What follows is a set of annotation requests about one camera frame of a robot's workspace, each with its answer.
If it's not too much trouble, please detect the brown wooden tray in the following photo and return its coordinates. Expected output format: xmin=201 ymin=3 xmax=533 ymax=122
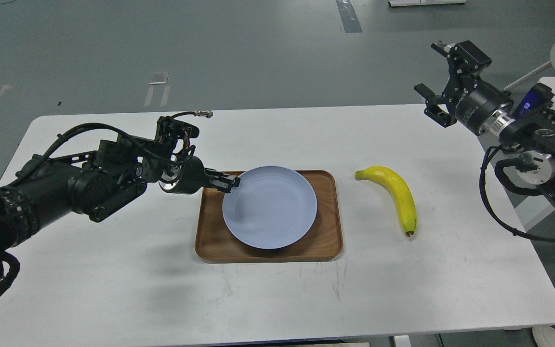
xmin=195 ymin=171 xmax=342 ymax=263

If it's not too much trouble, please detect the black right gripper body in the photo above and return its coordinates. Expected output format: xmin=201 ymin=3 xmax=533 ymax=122
xmin=454 ymin=81 xmax=514 ymax=136

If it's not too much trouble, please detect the white shoe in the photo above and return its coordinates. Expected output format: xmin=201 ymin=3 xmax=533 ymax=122
xmin=531 ymin=326 xmax=555 ymax=347

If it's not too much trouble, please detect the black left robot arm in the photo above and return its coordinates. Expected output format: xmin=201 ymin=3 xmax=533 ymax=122
xmin=0 ymin=112 xmax=240 ymax=297

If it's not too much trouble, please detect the yellow banana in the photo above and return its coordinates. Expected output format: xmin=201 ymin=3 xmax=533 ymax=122
xmin=355 ymin=165 xmax=418 ymax=238

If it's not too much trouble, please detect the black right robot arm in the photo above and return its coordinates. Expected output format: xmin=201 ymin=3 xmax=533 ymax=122
xmin=414 ymin=41 xmax=555 ymax=243

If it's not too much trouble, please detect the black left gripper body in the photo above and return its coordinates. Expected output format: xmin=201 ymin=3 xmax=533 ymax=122
xmin=159 ymin=157 xmax=206 ymax=195

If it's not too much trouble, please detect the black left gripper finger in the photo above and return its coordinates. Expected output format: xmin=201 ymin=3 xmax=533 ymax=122
xmin=203 ymin=180 xmax=234 ymax=193
xmin=204 ymin=169 xmax=240 ymax=187

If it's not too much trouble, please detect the light blue plate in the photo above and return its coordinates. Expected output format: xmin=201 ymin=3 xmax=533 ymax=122
xmin=222 ymin=166 xmax=318 ymax=250

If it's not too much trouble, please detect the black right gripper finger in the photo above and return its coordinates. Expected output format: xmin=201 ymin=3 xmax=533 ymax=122
xmin=414 ymin=83 xmax=457 ymax=128
xmin=431 ymin=41 xmax=492 ymax=94

